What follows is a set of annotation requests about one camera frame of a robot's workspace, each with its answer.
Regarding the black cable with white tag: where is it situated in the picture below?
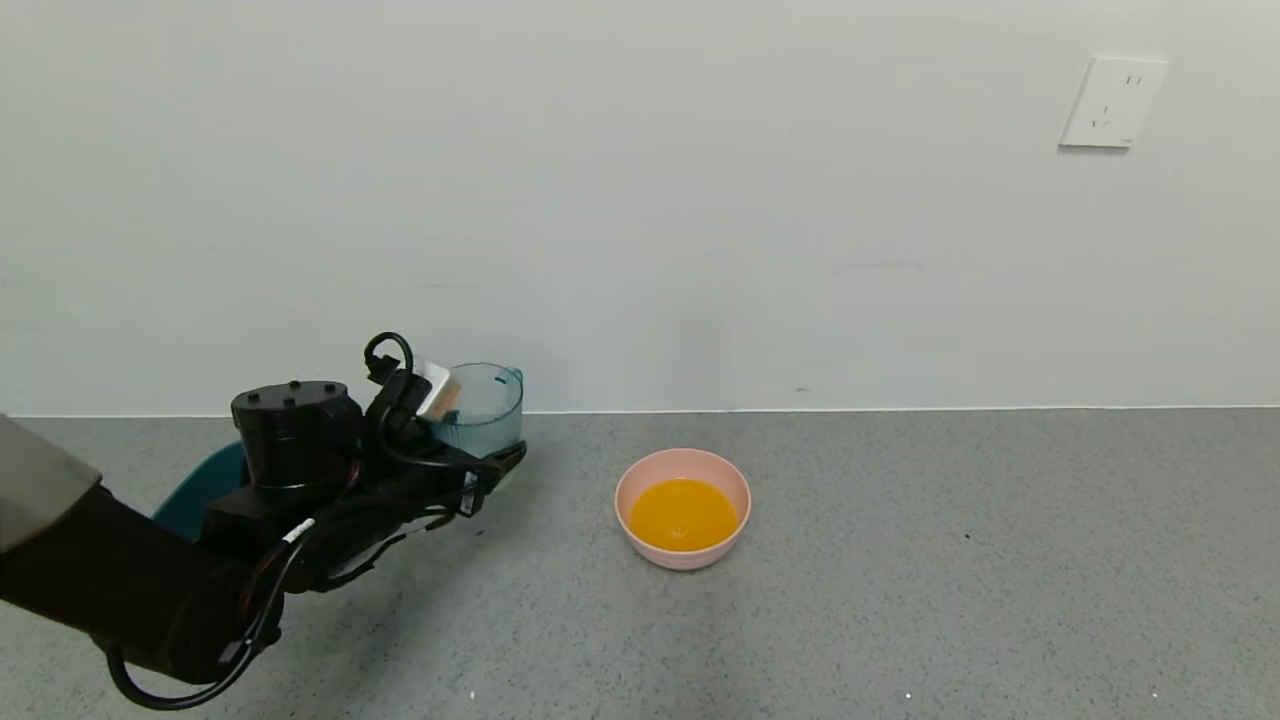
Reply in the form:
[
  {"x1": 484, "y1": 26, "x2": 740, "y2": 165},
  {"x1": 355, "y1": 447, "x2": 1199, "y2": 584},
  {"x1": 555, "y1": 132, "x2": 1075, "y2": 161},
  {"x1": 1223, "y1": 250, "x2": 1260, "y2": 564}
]
[{"x1": 105, "y1": 515, "x2": 321, "y2": 711}]

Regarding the white wall socket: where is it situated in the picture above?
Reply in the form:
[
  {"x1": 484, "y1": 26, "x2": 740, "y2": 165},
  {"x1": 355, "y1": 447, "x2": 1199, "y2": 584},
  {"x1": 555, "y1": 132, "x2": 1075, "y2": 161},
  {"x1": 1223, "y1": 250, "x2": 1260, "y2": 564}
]
[{"x1": 1059, "y1": 54, "x2": 1170, "y2": 150}]

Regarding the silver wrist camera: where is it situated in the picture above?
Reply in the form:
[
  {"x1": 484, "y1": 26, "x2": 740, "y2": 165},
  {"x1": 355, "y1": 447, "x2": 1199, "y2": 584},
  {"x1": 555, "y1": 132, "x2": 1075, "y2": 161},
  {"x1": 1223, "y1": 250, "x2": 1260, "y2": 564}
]
[{"x1": 412, "y1": 360, "x2": 464, "y2": 422}]

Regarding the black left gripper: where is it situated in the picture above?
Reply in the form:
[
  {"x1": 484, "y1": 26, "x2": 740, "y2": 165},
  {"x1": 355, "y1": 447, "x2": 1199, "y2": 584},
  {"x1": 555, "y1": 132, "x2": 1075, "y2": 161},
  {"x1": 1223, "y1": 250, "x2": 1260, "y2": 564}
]
[{"x1": 346, "y1": 440, "x2": 528, "y2": 566}]

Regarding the clear teal plastic cup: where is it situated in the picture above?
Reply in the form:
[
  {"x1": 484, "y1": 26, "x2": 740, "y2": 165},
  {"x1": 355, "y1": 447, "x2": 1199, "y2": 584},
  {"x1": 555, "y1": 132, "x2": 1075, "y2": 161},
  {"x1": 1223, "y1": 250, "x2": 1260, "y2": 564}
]
[{"x1": 432, "y1": 363, "x2": 525, "y2": 459}]

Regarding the teal plastic basin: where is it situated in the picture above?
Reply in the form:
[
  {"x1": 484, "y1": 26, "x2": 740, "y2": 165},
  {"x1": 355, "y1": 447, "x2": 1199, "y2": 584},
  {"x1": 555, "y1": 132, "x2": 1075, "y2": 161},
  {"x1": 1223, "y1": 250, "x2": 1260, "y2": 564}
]
[{"x1": 152, "y1": 440, "x2": 247, "y2": 541}]

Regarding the black camera cable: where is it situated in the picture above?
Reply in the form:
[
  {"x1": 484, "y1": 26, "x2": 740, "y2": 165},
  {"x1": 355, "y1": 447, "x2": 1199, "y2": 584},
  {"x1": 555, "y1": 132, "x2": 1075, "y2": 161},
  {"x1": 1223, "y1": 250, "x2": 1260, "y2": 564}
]
[{"x1": 363, "y1": 332, "x2": 501, "y2": 473}]

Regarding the pink bowl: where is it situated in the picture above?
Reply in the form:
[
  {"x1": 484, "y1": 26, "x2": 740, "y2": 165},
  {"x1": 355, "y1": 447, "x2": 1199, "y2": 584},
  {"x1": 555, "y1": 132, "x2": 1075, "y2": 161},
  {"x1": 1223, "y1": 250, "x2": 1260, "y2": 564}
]
[{"x1": 614, "y1": 448, "x2": 752, "y2": 572}]

